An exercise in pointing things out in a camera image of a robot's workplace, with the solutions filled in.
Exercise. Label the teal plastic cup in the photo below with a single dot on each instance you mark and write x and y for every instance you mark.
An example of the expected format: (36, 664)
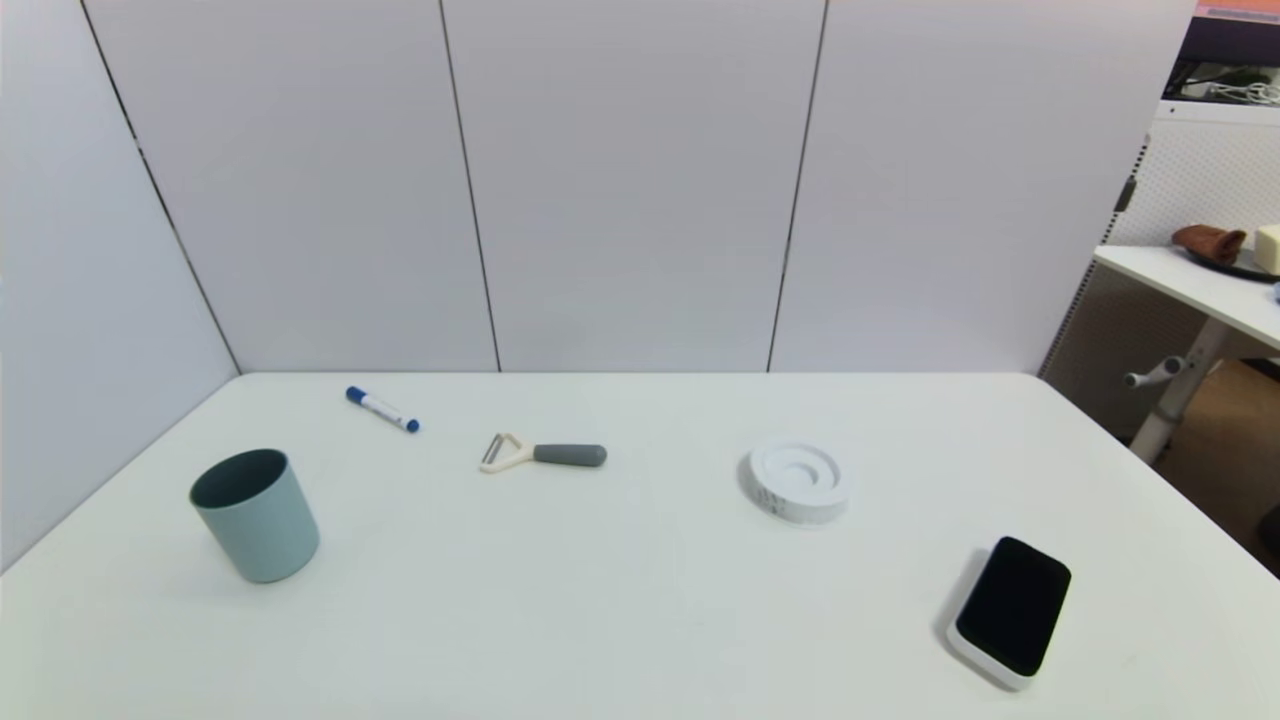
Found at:
(258, 530)

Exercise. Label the brown crumpled cloth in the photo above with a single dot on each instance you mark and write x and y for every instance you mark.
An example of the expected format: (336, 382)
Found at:
(1208, 243)

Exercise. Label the white side table top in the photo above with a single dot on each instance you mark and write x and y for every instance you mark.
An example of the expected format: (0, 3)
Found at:
(1200, 285)

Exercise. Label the black plate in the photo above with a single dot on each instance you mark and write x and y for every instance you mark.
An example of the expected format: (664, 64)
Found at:
(1240, 268)

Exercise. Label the blue and white marker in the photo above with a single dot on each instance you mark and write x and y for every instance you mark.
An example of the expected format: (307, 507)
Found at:
(383, 410)

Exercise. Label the white pegboard partition panel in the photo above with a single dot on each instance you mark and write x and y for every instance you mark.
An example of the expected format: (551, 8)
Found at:
(1200, 170)

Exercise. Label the black and white board eraser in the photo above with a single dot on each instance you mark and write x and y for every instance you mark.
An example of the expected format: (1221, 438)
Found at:
(1015, 605)

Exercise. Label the white round tape roll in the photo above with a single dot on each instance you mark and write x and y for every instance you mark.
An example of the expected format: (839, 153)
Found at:
(797, 485)

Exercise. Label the white side table leg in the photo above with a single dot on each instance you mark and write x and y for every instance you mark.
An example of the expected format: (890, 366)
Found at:
(1185, 385)

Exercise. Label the black bracket on panel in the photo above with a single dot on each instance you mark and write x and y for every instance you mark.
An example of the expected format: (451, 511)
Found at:
(1127, 194)

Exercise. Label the pale yellow block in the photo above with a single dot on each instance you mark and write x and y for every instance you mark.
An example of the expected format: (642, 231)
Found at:
(1269, 248)

